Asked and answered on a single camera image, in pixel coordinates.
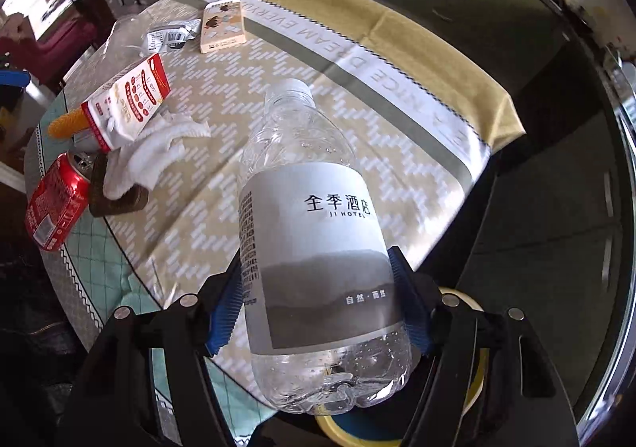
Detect clear plastic water bottle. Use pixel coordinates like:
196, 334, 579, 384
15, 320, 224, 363
238, 79, 412, 416

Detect red Coke can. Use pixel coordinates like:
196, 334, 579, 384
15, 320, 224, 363
25, 150, 96, 251

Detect red white carton box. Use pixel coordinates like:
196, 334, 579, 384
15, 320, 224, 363
81, 53, 170, 153

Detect clear plastic cup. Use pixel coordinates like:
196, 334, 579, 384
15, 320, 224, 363
100, 12, 154, 61

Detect green kitchen cabinets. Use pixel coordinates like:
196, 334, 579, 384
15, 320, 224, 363
377, 0, 635, 415

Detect blue bin with yellow rim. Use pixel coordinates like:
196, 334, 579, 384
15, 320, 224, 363
316, 288, 488, 446

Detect brown plastic tray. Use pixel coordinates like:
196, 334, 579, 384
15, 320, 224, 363
88, 153, 149, 218

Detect white paper towel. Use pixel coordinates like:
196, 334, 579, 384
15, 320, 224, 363
103, 111, 211, 200

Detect patterned tablecloth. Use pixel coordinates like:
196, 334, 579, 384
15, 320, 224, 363
22, 0, 527, 447

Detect silver crumpled wrapper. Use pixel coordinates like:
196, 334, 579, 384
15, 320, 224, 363
142, 18, 200, 54

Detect small beige snack box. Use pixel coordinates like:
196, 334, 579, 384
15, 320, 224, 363
200, 0, 247, 54

